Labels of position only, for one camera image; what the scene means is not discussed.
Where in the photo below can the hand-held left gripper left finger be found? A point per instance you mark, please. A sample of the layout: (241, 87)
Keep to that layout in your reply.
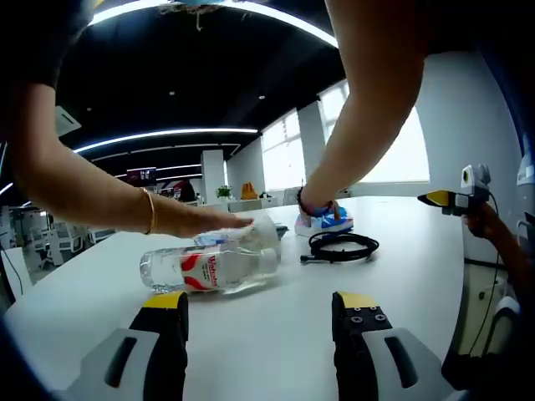
(163, 334)

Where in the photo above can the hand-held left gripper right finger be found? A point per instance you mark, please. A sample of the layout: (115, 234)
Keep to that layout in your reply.
(355, 342)

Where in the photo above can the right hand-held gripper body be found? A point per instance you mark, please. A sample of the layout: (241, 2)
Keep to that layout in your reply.
(478, 177)

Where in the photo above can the clear water bottle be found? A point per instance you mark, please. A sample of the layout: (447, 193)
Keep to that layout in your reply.
(167, 267)

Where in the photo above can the blue tissue pack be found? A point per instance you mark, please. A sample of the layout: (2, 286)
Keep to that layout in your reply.
(334, 223)

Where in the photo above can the white paper cup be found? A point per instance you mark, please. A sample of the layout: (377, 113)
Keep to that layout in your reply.
(265, 231)

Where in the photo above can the person's right hand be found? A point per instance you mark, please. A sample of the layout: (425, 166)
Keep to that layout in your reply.
(485, 223)

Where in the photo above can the window with white blinds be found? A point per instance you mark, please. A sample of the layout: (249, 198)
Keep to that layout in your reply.
(409, 158)
(284, 154)

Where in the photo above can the white table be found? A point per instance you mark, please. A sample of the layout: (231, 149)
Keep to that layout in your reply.
(259, 334)

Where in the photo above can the white worn device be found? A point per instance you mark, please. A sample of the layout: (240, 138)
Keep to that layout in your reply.
(507, 311)

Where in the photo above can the row of white office chairs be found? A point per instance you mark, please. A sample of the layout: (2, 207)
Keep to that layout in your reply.
(46, 242)

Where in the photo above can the potted green plant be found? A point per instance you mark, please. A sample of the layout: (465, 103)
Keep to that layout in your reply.
(224, 192)

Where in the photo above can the hanging dark screen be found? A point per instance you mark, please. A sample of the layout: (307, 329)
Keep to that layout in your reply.
(142, 175)

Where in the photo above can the orange bag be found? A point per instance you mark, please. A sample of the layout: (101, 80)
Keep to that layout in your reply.
(248, 191)

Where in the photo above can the long ceiling light strip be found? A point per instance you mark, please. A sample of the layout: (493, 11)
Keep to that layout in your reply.
(209, 131)
(318, 31)

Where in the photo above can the ceiling air vent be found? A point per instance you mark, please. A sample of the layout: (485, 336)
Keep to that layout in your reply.
(67, 121)

